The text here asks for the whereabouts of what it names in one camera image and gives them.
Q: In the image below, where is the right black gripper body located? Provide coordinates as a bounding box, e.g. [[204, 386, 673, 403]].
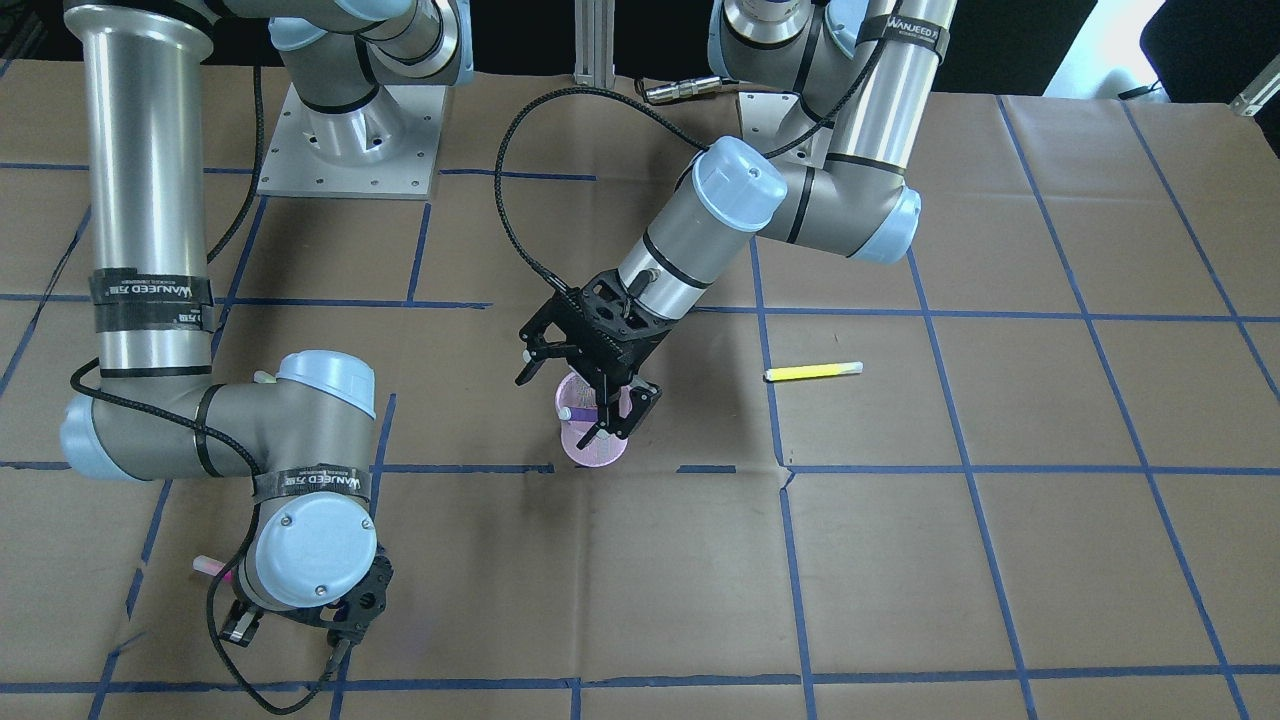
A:
[[220, 555, 396, 646]]

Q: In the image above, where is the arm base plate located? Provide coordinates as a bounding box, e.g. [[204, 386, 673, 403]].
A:
[[259, 86, 449, 200], [739, 91, 810, 154]]

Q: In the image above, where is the aluminium frame post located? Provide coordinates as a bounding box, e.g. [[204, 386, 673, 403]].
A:
[[573, 0, 616, 90]]

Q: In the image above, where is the pink marker pen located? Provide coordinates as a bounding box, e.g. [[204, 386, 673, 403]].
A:
[[191, 555, 236, 584]]

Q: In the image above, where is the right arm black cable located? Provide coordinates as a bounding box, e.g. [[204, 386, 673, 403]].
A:
[[68, 65, 351, 714]]

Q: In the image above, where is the black braided cable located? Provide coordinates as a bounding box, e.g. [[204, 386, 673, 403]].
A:
[[493, 0, 901, 296]]

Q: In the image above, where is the yellow marker pen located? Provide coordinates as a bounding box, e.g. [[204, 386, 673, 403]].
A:
[[763, 361, 864, 383]]

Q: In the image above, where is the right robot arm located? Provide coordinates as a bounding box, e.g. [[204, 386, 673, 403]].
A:
[[60, 1, 474, 650]]

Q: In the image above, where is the purple marker pen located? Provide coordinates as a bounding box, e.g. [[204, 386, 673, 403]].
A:
[[557, 406, 599, 423]]

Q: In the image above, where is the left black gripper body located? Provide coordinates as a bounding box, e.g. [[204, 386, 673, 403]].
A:
[[545, 270, 669, 401]]

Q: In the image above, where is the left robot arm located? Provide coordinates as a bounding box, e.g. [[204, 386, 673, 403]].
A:
[[517, 1, 957, 466]]

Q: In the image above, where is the pink mesh cup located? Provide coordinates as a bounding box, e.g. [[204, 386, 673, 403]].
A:
[[556, 372, 628, 468]]

